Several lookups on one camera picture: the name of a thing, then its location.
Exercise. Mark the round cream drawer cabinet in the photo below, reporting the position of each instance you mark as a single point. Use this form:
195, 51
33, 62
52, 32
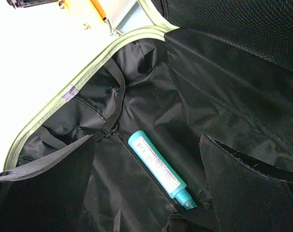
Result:
89, 14

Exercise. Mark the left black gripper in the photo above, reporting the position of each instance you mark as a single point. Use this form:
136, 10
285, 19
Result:
28, 3

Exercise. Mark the teal spray bottle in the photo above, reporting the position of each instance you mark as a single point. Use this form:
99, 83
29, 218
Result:
171, 182

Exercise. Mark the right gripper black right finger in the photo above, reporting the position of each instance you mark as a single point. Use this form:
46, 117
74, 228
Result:
248, 195

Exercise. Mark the light blue table mat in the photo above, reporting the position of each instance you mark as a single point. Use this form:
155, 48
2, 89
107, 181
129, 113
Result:
125, 15

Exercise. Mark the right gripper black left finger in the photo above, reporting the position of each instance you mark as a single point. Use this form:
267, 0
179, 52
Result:
47, 195

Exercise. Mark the green hard shell suitcase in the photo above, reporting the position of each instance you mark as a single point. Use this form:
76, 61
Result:
221, 68

